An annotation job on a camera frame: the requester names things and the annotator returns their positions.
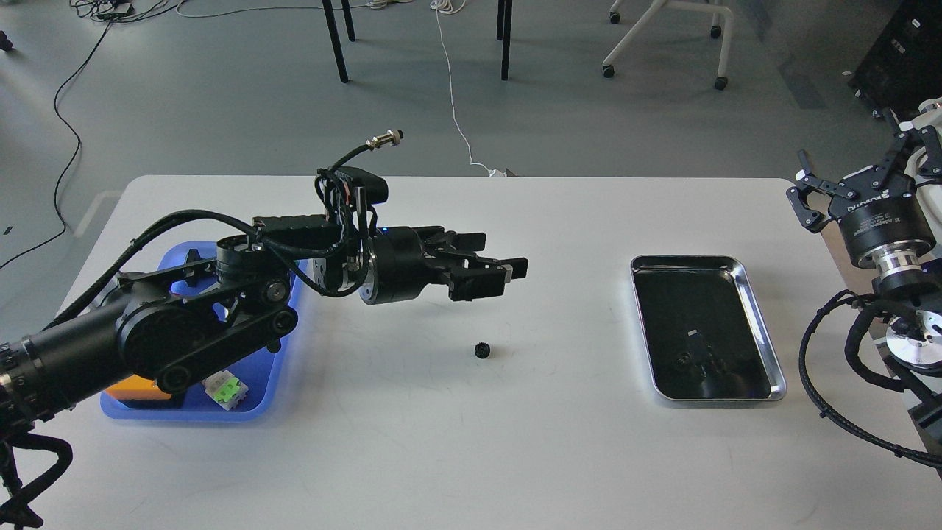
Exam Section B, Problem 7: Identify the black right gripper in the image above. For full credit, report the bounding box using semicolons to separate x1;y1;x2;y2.
785;107;942;269

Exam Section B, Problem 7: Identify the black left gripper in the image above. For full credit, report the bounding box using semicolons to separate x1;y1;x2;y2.
359;226;529;305

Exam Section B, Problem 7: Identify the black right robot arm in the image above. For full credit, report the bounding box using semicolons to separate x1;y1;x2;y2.
786;98;941;470

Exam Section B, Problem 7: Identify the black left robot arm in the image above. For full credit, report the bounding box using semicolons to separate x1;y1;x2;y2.
2;130;528;529

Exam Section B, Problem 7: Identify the white chair right edge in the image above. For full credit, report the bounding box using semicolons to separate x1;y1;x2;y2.
899;97;941;186

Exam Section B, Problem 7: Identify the black equipment case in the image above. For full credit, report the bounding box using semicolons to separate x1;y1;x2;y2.
849;1;941;120

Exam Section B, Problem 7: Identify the silver metal tray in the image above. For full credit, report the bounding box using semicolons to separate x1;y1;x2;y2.
631;255;787;407

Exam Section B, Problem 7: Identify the black table leg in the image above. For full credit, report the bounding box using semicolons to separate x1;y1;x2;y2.
495;0;514;81
320;0;356;83

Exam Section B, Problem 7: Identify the black table leg right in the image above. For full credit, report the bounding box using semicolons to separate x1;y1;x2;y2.
495;0;514;81

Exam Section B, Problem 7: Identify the white rolling chair base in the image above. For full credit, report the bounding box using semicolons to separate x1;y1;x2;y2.
599;1;739;93

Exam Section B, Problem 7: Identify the orange button box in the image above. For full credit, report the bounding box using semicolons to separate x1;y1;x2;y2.
104;375;174;407

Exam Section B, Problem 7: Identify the white floor cable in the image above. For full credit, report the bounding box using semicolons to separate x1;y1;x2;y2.
431;0;495;174

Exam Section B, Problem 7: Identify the light green switch module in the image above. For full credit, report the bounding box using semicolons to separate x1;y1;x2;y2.
202;370;249;411

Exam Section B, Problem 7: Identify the black floor cable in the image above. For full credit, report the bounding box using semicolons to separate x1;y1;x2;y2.
0;0;141;269

